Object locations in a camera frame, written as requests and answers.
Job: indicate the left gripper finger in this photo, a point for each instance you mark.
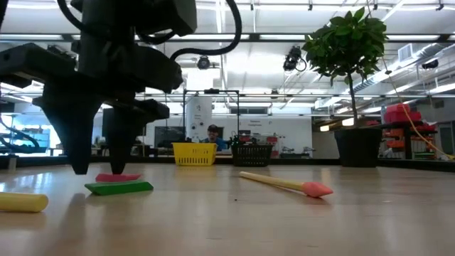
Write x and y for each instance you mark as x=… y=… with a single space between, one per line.
x=76 y=135
x=121 y=142

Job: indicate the pink eraser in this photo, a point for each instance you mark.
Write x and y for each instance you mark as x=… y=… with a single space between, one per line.
x=119 y=177

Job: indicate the green eraser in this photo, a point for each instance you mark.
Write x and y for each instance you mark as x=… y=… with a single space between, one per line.
x=119 y=187

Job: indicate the yellow highlighter pen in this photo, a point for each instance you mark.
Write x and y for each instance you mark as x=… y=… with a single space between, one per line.
x=23 y=202

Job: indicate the yellow pencil orange tip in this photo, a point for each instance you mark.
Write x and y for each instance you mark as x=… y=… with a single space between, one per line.
x=273 y=181

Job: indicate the shelf with orange bins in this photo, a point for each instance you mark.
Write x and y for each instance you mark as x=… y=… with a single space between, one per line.
x=401 y=117

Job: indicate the black monitor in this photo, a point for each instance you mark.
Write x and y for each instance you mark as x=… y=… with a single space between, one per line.
x=145 y=131

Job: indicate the yellow plastic bin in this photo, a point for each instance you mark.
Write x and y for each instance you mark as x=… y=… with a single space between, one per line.
x=194 y=154

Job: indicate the white pillar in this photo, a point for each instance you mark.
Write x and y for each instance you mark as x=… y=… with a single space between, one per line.
x=198 y=119

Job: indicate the person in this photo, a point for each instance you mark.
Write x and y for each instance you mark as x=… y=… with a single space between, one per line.
x=213 y=133

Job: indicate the black ceiling spotlight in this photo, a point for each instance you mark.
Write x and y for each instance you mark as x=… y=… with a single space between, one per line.
x=203 y=62
x=293 y=58

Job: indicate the black plastic bin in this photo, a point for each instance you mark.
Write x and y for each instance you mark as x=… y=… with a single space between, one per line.
x=251 y=154

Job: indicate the potted green plant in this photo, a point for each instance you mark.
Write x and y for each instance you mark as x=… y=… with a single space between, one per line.
x=357 y=147

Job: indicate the black aluminium table frame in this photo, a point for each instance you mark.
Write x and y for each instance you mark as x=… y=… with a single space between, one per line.
x=302 y=161

